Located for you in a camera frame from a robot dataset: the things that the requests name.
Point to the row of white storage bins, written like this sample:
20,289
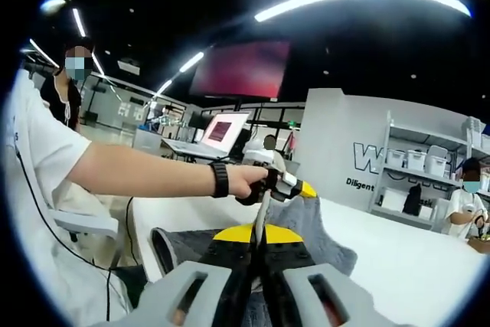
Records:
415,158

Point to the brown wicker basket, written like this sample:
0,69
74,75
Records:
480,246

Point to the black bag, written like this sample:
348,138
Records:
412,200

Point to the white box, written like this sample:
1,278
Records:
394,198

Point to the large red hanging screen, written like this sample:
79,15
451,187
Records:
241,70

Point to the white chair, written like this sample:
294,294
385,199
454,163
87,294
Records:
88,221

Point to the pink hanging garment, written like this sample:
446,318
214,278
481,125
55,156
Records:
294,143

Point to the person's left hand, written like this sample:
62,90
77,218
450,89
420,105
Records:
241,181

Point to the grey metal shelf rack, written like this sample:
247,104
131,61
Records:
417,172

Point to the white open laptop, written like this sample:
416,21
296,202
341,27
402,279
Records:
226,129

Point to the grey towel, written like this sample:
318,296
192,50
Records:
317,235

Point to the black wristband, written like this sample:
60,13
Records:
220,179

